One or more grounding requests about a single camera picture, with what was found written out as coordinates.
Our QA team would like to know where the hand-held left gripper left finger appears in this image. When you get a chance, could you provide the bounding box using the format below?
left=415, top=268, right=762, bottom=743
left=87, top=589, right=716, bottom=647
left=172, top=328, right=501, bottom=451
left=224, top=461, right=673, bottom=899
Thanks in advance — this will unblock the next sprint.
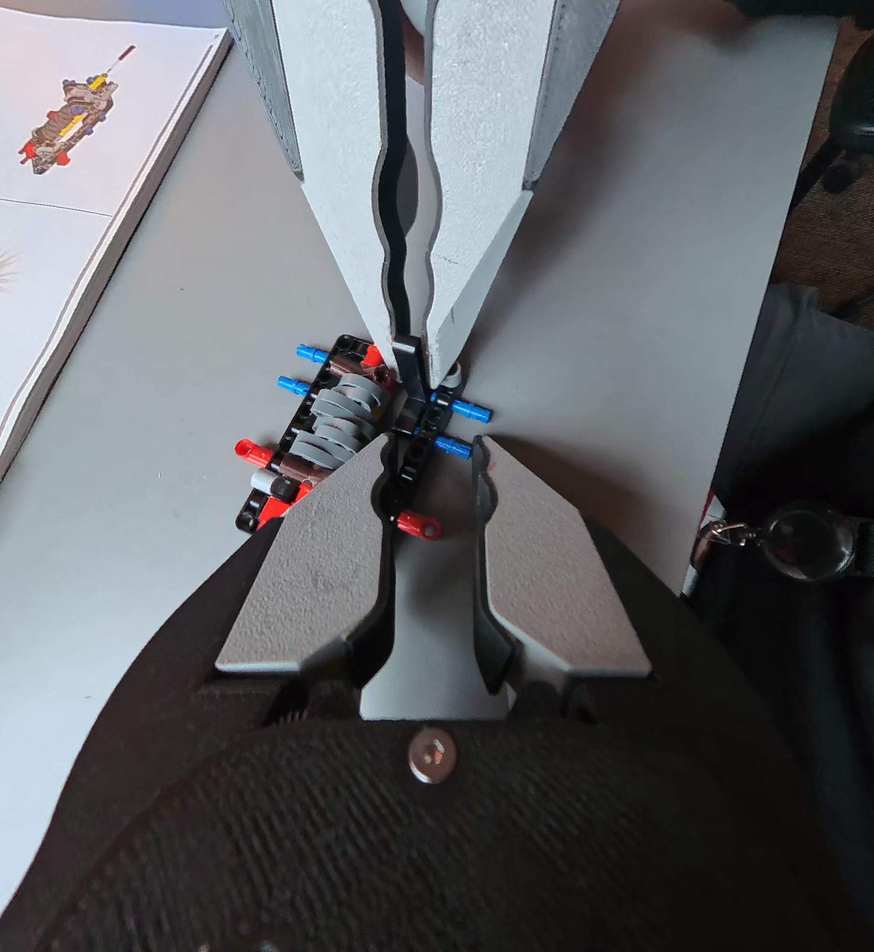
left=214, top=435, right=401, bottom=693

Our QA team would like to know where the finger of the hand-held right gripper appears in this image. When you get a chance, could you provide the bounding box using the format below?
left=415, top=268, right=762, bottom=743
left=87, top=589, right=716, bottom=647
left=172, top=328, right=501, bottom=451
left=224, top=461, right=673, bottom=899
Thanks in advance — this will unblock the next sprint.
left=223, top=0, right=413, bottom=369
left=407, top=0, right=622, bottom=380

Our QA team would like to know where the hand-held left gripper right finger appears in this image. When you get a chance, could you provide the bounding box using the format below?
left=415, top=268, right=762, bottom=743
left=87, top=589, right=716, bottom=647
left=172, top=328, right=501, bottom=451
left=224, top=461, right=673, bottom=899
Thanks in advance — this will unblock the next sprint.
left=469, top=435, right=653, bottom=699

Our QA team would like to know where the lego engine frame assembly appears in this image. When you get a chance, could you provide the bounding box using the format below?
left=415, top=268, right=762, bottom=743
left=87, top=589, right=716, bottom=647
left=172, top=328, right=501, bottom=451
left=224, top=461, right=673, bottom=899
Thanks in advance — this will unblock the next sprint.
left=234, top=332, right=495, bottom=538

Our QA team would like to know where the black badge reel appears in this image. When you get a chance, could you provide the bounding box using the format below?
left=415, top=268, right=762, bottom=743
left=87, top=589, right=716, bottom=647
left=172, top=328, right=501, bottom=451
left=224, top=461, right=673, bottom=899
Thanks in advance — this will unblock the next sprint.
left=760, top=500, right=856, bottom=583
left=686, top=493, right=764, bottom=596

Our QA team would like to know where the white instruction booklet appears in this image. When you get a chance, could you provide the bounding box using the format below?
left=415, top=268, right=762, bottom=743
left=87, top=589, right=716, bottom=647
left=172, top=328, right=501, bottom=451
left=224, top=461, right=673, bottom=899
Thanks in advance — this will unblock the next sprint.
left=0, top=3, right=234, bottom=486

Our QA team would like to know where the person's grey trouser leg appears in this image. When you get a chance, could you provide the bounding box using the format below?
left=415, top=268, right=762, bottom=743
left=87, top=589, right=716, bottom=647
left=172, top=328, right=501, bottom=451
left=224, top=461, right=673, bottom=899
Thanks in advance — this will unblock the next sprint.
left=711, top=283, right=874, bottom=514

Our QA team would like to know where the person's torso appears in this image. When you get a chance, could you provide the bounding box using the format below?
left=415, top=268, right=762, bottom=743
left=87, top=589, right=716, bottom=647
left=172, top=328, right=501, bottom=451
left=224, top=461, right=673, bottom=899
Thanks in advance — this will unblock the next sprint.
left=686, top=387, right=874, bottom=952

